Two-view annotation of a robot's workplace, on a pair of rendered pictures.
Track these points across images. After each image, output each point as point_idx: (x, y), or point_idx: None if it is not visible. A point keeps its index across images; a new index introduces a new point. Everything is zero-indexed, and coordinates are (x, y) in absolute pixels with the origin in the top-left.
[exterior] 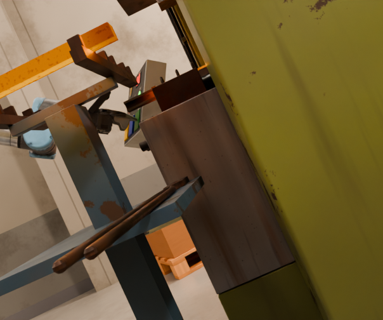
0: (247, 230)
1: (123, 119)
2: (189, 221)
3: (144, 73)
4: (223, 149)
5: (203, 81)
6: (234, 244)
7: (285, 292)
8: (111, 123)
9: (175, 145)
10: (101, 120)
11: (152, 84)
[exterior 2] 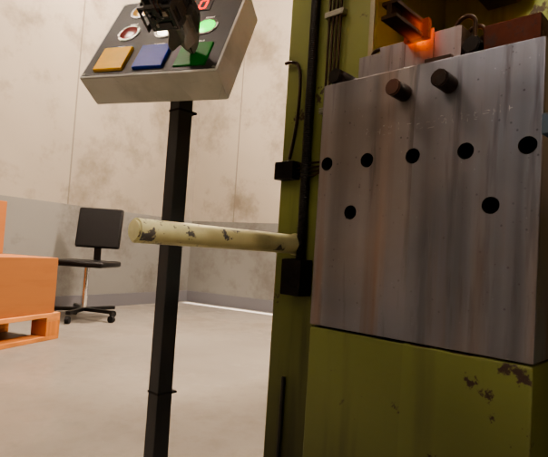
0: None
1: (190, 33)
2: (542, 227)
3: (240, 4)
4: None
5: None
6: None
7: None
8: (184, 21)
9: None
10: (178, 0)
11: (243, 26)
